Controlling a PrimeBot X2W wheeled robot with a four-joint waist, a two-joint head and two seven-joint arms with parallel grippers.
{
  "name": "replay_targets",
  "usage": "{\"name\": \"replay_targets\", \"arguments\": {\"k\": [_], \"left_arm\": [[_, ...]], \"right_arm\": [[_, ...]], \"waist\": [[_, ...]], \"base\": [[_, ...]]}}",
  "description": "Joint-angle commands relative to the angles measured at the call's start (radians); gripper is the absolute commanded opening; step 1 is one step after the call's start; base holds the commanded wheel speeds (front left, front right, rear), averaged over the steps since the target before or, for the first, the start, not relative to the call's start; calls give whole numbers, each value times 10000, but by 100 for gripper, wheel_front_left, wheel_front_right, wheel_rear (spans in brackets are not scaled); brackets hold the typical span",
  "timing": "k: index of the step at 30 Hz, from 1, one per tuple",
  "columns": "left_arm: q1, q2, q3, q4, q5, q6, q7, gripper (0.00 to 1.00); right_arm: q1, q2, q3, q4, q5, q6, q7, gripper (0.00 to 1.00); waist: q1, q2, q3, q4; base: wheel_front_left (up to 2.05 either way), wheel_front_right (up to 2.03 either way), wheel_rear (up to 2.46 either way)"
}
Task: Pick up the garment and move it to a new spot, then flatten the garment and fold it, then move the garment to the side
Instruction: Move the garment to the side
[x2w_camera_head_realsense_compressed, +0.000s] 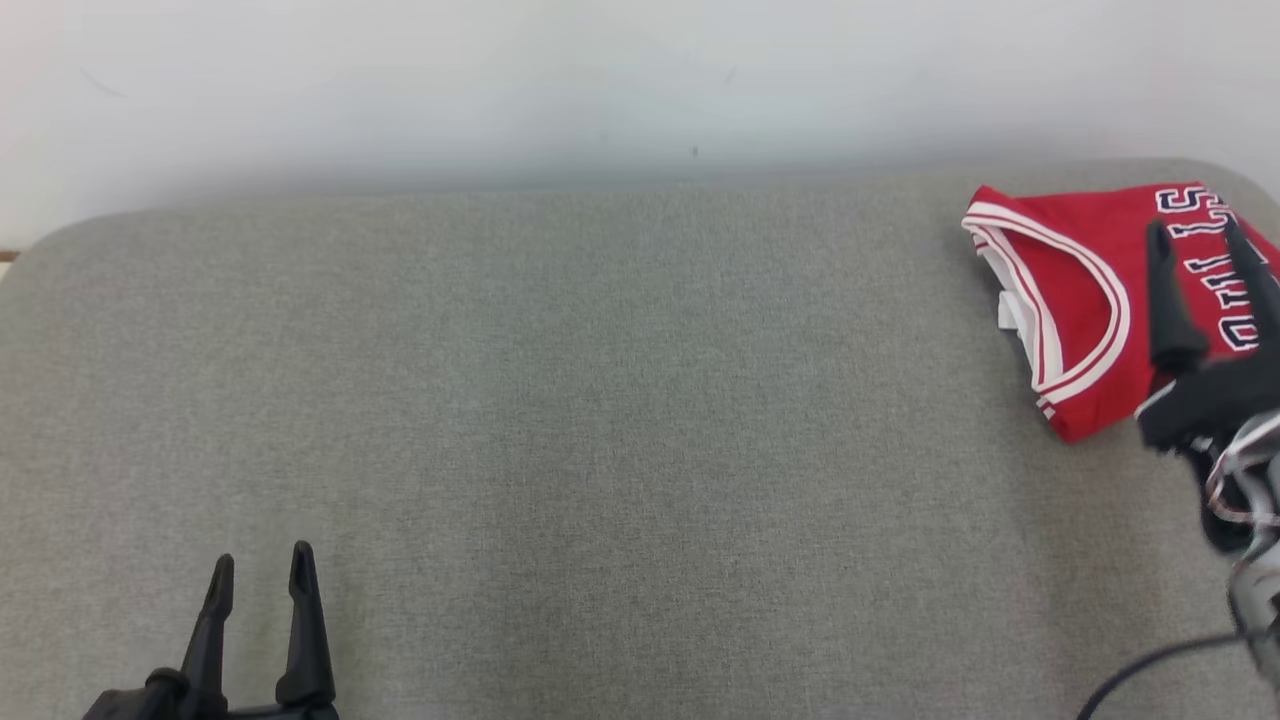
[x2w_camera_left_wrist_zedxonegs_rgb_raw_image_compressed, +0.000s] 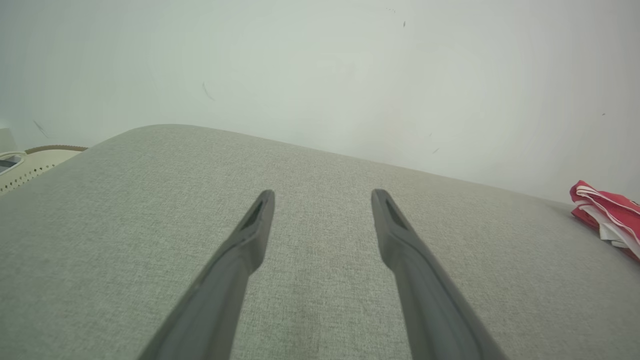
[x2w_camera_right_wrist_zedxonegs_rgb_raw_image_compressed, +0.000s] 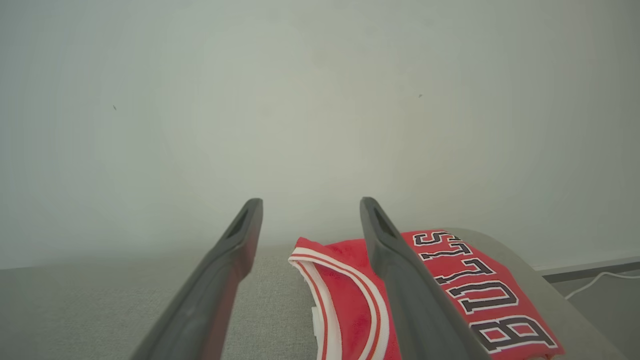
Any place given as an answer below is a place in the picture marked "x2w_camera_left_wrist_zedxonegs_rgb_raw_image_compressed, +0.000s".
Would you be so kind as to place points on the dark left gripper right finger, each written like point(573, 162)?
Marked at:
point(425, 290)

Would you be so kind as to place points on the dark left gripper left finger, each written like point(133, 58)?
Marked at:
point(220, 290)

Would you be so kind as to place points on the red shirt with white sleeves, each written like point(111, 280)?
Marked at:
point(617, 212)

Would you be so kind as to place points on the cream perforated laundry basket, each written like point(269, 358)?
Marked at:
point(40, 162)

